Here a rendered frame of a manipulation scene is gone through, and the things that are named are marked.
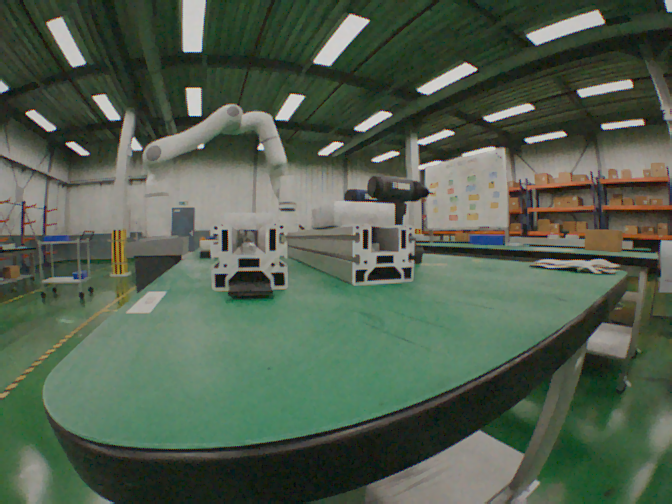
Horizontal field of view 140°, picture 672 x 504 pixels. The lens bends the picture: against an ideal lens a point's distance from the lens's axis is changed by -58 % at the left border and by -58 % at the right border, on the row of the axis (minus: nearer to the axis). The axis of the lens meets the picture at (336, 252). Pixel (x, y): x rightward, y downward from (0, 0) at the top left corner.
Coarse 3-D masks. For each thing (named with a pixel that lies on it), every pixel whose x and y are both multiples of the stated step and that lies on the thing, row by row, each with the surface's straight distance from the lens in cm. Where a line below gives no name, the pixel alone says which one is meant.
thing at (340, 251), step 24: (288, 240) 100; (312, 240) 64; (336, 240) 47; (360, 240) 41; (384, 240) 47; (312, 264) 64; (336, 264) 47; (360, 264) 41; (384, 264) 42; (408, 264) 44
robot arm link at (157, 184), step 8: (168, 168) 142; (152, 176) 142; (160, 176) 140; (168, 176) 141; (152, 184) 132; (160, 184) 132; (168, 184) 136; (152, 192) 131; (160, 192) 131; (168, 192) 135
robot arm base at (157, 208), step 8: (152, 200) 131; (160, 200) 131; (168, 200) 134; (152, 208) 130; (160, 208) 130; (168, 208) 133; (152, 216) 130; (160, 216) 130; (168, 216) 133; (152, 224) 130; (160, 224) 130; (168, 224) 132; (144, 232) 135; (152, 232) 130; (160, 232) 129; (168, 232) 132; (144, 240) 129
